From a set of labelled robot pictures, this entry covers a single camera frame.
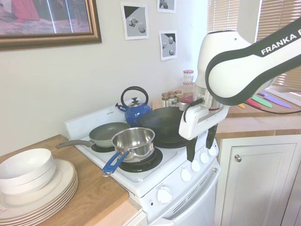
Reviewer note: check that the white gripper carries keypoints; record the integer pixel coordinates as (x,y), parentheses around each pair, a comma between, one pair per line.
(200,127)

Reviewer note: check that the white stove burner knob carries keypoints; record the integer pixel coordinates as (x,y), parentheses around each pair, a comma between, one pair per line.
(213,151)
(204,157)
(186,175)
(195,166)

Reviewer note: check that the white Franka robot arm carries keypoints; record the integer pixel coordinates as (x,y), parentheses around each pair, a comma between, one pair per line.
(225,77)

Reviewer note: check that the black stove burner coil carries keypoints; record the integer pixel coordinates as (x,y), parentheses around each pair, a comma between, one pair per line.
(98,148)
(169,142)
(141,166)

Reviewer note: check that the white electric stove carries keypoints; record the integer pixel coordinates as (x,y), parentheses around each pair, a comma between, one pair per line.
(145,179)

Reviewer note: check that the round metal cabinet knob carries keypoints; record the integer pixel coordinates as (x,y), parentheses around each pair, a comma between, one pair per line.
(238,158)

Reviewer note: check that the pink round disc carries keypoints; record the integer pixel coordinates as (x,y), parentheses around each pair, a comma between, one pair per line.
(186,100)

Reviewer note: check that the yellow knife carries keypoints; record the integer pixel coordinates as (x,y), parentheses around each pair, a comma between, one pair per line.
(241,106)

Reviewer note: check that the white door cabinet with counter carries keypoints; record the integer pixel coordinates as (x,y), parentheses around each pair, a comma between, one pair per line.
(258,127)

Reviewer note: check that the red-lidded glass jar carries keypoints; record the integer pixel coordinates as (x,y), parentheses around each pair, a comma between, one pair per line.
(188,76)
(187,83)

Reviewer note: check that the large white oven knob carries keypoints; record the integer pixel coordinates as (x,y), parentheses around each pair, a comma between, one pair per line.
(164,195)

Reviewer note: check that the white oven door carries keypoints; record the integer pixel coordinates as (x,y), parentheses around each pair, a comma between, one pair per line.
(195,207)

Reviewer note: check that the red knife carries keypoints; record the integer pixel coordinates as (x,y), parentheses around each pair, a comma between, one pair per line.
(254,103)

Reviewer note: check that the white cabinet door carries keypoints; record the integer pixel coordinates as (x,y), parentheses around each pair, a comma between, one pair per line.
(258,188)

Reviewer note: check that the green knife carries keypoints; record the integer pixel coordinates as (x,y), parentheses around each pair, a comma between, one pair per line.
(262,100)

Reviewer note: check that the purple knife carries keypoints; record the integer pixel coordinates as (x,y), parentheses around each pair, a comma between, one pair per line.
(277,101)

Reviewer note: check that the white drawer cabinet with counter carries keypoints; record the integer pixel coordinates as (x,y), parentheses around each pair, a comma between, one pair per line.
(135,212)

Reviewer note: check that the grey frying pan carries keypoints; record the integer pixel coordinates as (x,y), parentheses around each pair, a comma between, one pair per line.
(105,133)

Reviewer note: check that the small grey shapes paper print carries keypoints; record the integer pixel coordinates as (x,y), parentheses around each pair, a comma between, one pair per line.
(168,44)
(167,4)

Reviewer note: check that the large brown wooden board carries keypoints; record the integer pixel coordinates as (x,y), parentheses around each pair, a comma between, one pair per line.
(94,188)

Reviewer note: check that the cream dinner plate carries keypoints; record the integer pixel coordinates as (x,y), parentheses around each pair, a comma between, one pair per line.
(63,179)
(75,177)
(75,187)
(75,180)
(75,183)

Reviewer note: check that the large grey shapes paper print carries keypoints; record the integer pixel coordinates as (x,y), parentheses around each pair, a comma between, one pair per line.
(135,21)

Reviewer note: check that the white bowl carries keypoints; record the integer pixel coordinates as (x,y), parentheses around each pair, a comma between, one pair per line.
(23,164)
(43,181)

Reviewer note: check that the gold framed painting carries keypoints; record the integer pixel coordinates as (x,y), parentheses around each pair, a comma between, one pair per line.
(47,14)

